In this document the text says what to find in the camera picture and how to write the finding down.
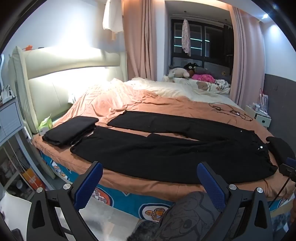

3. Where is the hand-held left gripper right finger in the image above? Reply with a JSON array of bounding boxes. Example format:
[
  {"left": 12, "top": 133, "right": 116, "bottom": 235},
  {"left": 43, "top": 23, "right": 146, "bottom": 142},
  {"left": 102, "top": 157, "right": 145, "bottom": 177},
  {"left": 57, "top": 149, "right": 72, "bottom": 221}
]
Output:
[{"left": 196, "top": 161, "right": 273, "bottom": 241}]

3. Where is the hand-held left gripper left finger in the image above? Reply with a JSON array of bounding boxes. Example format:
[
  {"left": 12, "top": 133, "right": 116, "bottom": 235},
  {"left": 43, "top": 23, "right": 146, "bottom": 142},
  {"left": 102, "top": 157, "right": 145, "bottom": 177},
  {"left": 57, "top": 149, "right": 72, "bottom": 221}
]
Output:
[{"left": 26, "top": 161, "right": 103, "bottom": 241}]

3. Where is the folded black pants stack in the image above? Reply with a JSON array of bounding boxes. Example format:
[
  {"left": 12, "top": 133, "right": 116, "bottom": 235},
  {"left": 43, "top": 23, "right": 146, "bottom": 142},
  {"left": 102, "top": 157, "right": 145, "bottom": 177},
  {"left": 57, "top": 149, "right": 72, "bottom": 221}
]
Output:
[{"left": 42, "top": 116, "right": 99, "bottom": 147}]

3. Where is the dark cloth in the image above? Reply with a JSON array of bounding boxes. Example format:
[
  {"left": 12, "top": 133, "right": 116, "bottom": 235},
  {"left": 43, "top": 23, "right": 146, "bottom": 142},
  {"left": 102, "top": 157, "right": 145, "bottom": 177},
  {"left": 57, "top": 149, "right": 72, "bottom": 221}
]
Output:
[{"left": 266, "top": 137, "right": 296, "bottom": 166}]

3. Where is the orange box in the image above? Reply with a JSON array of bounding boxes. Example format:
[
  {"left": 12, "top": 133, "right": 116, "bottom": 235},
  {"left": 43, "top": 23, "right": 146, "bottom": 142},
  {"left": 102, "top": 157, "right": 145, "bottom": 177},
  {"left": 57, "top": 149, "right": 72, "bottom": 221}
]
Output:
[{"left": 20, "top": 167, "right": 46, "bottom": 191}]

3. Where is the green tissue pack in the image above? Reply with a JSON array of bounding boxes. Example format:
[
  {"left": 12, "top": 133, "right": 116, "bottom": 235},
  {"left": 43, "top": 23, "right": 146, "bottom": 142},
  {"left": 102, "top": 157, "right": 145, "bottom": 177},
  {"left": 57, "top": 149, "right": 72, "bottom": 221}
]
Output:
[{"left": 38, "top": 114, "right": 54, "bottom": 135}]

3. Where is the grey furry slipper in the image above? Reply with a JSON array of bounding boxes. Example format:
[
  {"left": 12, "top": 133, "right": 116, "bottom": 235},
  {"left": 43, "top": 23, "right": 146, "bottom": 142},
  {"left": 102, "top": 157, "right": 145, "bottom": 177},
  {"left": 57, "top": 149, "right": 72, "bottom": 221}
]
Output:
[{"left": 134, "top": 220, "right": 161, "bottom": 241}]

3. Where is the cream padded bed headboard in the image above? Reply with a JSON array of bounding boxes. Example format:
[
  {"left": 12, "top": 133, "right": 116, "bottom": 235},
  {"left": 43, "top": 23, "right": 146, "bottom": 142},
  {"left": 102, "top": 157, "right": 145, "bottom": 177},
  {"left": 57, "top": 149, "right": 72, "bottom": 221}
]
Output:
[{"left": 8, "top": 46, "right": 127, "bottom": 135}]

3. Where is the bed with peach sheet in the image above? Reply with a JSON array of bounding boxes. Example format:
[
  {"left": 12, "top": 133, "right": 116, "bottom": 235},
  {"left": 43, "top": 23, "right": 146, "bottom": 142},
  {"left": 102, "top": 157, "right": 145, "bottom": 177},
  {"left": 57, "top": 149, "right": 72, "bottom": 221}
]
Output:
[{"left": 32, "top": 81, "right": 292, "bottom": 202}]

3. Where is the black and white printed cloth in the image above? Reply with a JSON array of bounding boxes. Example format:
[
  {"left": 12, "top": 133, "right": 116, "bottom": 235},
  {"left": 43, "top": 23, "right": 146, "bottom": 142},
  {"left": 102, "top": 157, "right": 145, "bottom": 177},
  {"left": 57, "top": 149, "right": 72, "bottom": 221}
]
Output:
[{"left": 214, "top": 79, "right": 232, "bottom": 93}]

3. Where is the pink plush cloth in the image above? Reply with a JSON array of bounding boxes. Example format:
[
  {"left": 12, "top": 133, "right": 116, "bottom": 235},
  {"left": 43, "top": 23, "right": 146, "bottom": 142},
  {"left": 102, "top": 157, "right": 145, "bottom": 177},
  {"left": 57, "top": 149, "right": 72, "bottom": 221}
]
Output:
[{"left": 192, "top": 73, "right": 214, "bottom": 82}]

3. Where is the cream plush toy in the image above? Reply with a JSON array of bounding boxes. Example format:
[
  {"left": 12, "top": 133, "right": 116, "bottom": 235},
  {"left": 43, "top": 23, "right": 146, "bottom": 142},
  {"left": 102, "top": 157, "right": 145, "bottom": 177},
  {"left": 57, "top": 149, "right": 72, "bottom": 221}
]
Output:
[{"left": 168, "top": 67, "right": 192, "bottom": 82}]

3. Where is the pink curtain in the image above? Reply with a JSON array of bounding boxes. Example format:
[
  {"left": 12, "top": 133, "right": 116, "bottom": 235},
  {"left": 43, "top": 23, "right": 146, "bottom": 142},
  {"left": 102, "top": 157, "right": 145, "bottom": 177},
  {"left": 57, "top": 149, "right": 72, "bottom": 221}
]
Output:
[
  {"left": 121, "top": 0, "right": 173, "bottom": 81},
  {"left": 229, "top": 6, "right": 266, "bottom": 112}
]

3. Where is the black plush toy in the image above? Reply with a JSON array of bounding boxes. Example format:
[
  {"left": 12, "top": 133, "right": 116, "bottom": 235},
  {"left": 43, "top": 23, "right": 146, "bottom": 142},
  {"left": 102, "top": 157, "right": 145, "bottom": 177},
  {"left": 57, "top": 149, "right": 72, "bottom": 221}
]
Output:
[{"left": 184, "top": 62, "right": 204, "bottom": 73}]

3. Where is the floral hanging garment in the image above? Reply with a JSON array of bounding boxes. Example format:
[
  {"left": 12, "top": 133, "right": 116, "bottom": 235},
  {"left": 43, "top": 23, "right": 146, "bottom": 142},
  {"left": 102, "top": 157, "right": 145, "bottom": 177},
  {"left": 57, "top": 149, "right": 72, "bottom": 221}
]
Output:
[{"left": 181, "top": 19, "right": 191, "bottom": 57}]

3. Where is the white hanging garment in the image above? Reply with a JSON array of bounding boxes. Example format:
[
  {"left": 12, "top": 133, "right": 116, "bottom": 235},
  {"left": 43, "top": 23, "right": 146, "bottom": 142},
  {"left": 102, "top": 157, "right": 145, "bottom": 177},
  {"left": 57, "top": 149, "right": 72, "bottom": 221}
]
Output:
[{"left": 102, "top": 0, "right": 124, "bottom": 41}]

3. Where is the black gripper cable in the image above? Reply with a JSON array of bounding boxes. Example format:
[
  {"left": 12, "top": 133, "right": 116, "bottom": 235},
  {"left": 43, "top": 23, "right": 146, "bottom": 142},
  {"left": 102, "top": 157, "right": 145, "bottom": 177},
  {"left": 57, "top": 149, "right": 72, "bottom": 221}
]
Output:
[{"left": 268, "top": 175, "right": 292, "bottom": 204}]

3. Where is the black cable with device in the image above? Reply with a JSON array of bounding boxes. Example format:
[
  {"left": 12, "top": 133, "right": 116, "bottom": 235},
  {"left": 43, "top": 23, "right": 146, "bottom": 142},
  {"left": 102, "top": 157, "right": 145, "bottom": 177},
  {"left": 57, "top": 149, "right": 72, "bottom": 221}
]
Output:
[{"left": 209, "top": 102, "right": 253, "bottom": 122}]

